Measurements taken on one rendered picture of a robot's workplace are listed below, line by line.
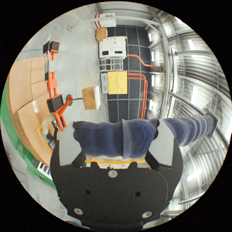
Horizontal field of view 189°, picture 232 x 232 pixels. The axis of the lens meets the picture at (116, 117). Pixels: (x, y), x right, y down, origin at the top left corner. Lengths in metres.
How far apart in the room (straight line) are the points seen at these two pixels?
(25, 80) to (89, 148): 1.08
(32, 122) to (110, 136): 0.61
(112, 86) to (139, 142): 7.36
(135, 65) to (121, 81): 4.27
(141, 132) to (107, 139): 0.16
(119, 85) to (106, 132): 7.31
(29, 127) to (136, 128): 0.73
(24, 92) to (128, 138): 1.15
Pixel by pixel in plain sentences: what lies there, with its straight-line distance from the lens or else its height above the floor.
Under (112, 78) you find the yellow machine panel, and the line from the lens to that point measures 7.55.
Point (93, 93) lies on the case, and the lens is 2.14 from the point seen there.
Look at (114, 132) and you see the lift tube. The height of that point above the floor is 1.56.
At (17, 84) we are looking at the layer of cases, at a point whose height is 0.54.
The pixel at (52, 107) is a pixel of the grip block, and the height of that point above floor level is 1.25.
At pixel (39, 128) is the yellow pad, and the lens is 0.53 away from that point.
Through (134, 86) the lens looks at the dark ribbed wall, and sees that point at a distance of 11.16.
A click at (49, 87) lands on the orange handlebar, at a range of 0.45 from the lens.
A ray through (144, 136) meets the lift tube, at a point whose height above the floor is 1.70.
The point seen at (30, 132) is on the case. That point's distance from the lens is 0.70.
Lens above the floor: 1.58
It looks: 1 degrees down
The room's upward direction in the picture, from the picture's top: 88 degrees clockwise
